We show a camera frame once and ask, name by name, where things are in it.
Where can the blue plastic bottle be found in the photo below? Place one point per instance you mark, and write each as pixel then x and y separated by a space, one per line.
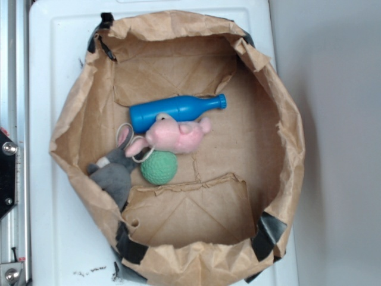
pixel 181 108

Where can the pink plush pig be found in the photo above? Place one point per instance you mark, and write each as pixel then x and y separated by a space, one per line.
pixel 167 134

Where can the green textured ball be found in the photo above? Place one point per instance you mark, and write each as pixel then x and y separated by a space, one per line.
pixel 159 168

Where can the brown paper bag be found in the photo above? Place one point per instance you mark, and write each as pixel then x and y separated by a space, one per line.
pixel 227 214

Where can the grey plush bunny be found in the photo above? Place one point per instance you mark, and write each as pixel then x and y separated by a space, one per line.
pixel 112 172

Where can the white plastic tray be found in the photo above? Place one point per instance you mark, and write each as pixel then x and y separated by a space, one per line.
pixel 67 246

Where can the black metal bracket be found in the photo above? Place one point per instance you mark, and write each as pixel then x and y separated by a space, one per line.
pixel 8 173

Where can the aluminium frame rail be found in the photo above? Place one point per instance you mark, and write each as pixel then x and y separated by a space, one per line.
pixel 16 252

